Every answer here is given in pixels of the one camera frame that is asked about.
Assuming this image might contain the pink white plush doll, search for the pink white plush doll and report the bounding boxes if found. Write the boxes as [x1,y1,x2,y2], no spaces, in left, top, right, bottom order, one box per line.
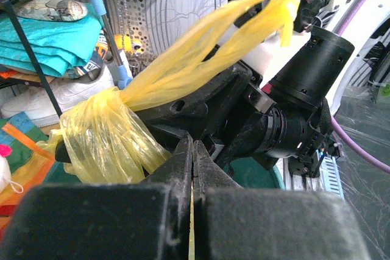
[1,144,24,194]

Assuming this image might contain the rainbow striped cloth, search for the rainbow striped cloth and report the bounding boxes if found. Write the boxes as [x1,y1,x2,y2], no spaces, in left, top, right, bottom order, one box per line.
[1,112,54,235]

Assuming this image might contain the blue floor mop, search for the blue floor mop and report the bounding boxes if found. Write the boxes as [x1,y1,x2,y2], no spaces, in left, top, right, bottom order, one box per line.
[91,0,133,90]

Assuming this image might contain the metal base rail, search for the metal base rail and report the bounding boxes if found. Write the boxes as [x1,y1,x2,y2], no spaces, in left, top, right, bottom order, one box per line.
[282,151,345,200]

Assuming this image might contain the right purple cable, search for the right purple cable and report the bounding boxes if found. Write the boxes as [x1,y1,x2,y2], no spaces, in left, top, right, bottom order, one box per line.
[330,0,390,174]

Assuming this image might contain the white sneaker left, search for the white sneaker left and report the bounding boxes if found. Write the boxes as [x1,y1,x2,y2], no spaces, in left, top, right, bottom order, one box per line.
[1,65,115,127]

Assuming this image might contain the grey patterned ball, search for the grey patterned ball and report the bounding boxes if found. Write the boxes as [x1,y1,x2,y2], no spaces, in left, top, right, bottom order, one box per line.
[14,0,88,22]

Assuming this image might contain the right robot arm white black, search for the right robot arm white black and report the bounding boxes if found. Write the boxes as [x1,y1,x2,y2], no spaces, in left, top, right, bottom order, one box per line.
[54,0,354,182]

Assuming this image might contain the yellow plush toy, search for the yellow plush toy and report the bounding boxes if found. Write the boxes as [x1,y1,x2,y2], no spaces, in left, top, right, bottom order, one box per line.
[114,34,144,57]

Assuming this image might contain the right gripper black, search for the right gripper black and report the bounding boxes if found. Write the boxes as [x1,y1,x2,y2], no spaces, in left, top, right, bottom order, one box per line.
[136,61,274,169]

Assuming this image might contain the teal folded cloth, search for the teal folded cloth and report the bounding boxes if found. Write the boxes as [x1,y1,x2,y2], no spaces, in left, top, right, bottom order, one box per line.
[1,3,102,77]

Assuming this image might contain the teal trash bin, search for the teal trash bin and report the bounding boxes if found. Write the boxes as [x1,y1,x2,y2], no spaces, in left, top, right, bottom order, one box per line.
[44,158,285,189]

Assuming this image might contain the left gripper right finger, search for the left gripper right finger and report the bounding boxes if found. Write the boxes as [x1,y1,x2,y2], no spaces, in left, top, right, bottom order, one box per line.
[193,141,370,259]

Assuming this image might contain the yellow trash bag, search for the yellow trash bag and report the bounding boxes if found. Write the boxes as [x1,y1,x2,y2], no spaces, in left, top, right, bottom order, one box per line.
[43,0,300,184]

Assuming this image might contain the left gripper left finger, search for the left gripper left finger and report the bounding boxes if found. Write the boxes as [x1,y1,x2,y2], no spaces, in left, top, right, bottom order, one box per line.
[1,135,193,259]

